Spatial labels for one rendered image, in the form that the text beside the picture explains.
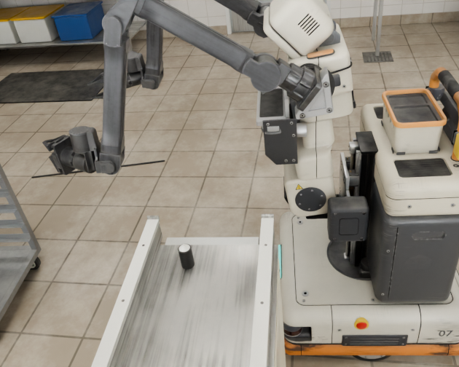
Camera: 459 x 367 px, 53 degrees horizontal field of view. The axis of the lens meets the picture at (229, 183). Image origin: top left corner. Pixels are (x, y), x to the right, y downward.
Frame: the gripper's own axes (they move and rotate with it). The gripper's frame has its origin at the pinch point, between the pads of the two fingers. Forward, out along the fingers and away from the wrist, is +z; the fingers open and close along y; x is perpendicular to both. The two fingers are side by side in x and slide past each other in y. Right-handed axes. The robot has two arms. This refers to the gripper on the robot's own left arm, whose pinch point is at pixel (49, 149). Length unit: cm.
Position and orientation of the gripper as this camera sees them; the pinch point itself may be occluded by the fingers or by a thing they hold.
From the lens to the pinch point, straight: 150.9
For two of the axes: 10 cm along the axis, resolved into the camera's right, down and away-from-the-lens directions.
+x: -5.6, 5.5, -6.3
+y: -1.3, -8.0, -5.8
